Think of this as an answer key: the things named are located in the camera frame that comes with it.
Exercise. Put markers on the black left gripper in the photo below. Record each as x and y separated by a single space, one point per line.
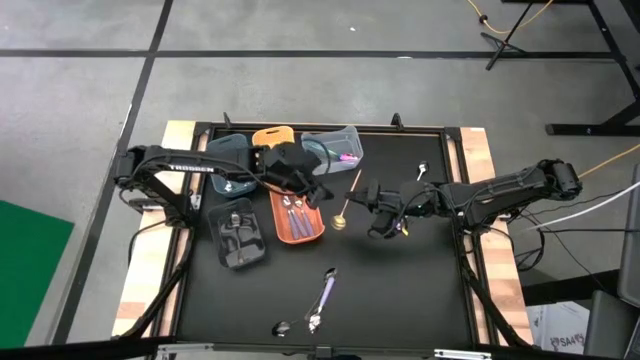
287 165

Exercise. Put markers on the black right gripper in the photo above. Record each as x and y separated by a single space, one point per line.
410 200

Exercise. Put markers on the gold metal spoon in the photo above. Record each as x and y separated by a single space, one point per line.
339 223

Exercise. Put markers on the iridescent rainbow metal spoon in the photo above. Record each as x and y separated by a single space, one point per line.
347 158
401 226

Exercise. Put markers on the dark orange plastic bin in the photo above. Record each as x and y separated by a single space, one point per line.
280 225

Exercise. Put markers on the light orange plastic bin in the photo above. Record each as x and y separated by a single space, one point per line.
272 136

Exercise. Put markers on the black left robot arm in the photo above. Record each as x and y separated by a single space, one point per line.
190 168

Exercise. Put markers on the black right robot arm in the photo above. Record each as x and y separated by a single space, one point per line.
500 192

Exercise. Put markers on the clear plastic bin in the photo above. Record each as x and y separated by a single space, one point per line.
350 140

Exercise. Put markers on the black table edge clamp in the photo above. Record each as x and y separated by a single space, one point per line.
228 121
397 121

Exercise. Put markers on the black translucent plastic bin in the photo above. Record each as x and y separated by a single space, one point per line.
250 250

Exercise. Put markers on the blue-grey plastic bin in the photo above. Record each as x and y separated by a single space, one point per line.
225 142

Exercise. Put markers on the wooden table side board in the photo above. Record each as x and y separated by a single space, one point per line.
507 285
145 280

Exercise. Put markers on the black tripod stand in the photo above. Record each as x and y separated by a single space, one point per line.
502 44

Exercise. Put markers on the white cardboard box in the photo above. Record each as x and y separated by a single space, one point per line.
560 325

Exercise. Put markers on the grey office chair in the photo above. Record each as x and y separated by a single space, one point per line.
630 240

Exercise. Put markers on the black gantry bar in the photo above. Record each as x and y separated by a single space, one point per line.
75 350

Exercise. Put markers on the green floor mat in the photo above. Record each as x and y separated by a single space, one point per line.
30 275

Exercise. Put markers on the silver arm base bracket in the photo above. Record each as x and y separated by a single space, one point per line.
195 201

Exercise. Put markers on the black metal table frame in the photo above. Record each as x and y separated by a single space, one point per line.
400 345

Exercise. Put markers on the black diagonal frame strut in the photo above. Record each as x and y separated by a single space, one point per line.
157 295
487 310

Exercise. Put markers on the silver table edge bracket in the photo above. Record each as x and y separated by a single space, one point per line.
185 348
462 354

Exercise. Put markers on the black desk leg frame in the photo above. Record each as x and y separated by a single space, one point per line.
590 130

